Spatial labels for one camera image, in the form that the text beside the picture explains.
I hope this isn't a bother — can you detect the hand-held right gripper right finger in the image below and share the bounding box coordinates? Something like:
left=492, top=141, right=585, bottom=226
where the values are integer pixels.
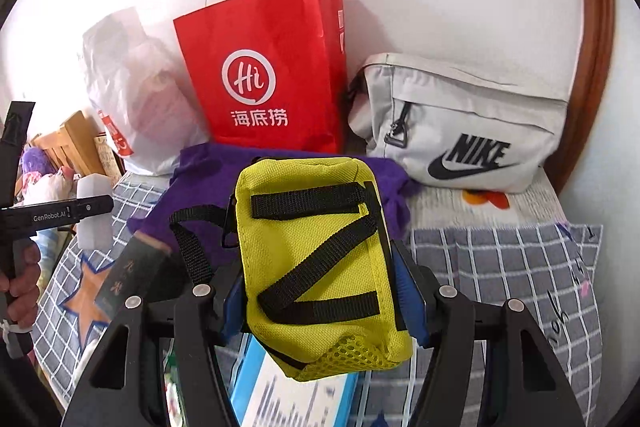
left=387, top=238, right=586, bottom=427

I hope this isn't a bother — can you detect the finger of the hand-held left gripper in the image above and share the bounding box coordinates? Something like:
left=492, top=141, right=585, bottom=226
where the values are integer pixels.
left=75, top=195, right=115, bottom=223

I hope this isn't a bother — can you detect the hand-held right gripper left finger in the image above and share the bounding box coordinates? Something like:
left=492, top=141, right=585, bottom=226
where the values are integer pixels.
left=60, top=276, right=249, bottom=427

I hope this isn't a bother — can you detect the white tissue pack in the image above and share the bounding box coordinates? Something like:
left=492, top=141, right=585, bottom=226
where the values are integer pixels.
left=75, top=174, right=113, bottom=251

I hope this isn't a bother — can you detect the yellow pouch with black straps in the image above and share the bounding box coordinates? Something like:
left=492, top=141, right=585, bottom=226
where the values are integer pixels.
left=169, top=155, right=413, bottom=382

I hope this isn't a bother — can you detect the person's left hand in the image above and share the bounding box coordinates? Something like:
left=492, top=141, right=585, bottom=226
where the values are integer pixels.
left=0, top=243, right=44, bottom=334

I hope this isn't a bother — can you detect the white plush toy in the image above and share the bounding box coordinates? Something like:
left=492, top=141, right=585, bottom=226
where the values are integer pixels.
left=22, top=166, right=82, bottom=208

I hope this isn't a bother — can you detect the beige printed box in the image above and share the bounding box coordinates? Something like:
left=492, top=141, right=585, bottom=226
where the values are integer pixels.
left=94, top=134, right=123, bottom=190

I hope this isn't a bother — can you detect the purple plush toy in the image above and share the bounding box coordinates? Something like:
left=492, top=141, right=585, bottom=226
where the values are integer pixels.
left=20, top=147, right=57, bottom=178

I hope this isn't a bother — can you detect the light wooden chair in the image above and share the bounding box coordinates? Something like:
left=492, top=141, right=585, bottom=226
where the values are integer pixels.
left=29, top=110, right=126, bottom=198

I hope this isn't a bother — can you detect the dark green box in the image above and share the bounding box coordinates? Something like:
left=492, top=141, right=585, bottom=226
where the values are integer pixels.
left=95, top=234, right=174, bottom=314

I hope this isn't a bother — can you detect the white floral cloth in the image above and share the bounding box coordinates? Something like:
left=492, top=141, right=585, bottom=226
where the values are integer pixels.
left=407, top=179, right=568, bottom=230

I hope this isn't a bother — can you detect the grey plaid bedsheet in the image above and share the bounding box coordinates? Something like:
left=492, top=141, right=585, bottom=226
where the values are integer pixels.
left=36, top=172, right=607, bottom=427

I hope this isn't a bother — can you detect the blue parcel with white label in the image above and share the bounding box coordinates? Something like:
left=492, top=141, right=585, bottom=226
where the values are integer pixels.
left=230, top=336, right=359, bottom=427

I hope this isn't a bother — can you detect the purple cloth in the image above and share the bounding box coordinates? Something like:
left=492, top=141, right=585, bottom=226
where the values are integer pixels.
left=127, top=142, right=413, bottom=265

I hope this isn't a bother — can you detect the white plastic bag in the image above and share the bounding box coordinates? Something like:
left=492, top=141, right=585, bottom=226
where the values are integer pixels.
left=81, top=7, right=211, bottom=178

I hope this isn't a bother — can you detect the grey waist bag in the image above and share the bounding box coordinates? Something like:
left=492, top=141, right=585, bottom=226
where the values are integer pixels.
left=346, top=53, right=571, bottom=194

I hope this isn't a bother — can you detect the red paper bag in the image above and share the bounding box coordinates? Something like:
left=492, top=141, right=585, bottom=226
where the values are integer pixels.
left=173, top=0, right=349, bottom=154

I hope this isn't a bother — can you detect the brown wooden headboard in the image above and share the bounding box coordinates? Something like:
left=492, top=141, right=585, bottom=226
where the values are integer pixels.
left=550, top=0, right=617, bottom=198

